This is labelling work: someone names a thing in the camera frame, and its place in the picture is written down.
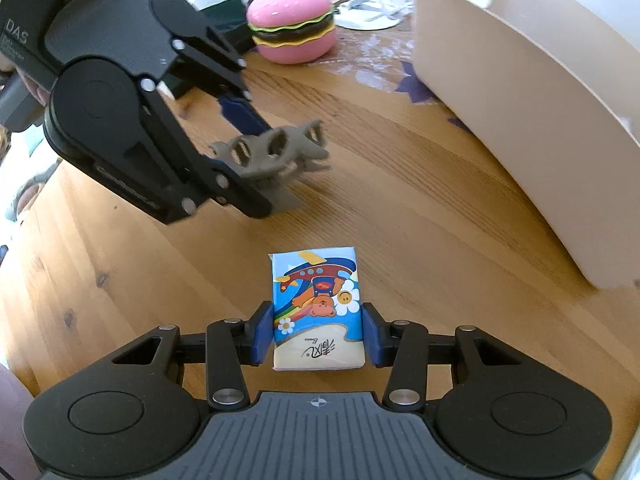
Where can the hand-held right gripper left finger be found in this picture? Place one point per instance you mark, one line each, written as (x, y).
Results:
(262, 332)

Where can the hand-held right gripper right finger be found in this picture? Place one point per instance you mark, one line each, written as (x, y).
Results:
(372, 335)

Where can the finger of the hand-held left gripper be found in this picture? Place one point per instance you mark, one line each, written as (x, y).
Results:
(200, 175)
(242, 115)

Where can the gray 3D-printed part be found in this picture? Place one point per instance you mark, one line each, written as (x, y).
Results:
(270, 147)

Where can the cartoon print tissue pack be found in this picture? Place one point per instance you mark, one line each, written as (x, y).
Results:
(316, 305)

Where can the pink storage basket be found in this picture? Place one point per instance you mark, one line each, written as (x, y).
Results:
(525, 110)

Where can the wooden desktop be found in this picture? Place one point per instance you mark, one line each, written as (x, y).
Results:
(400, 200)

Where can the person's left hand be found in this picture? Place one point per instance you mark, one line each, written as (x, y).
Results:
(36, 92)

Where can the pink hamburger toy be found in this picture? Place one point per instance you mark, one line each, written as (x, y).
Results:
(292, 25)

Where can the white phone stand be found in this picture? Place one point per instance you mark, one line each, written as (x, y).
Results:
(372, 15)

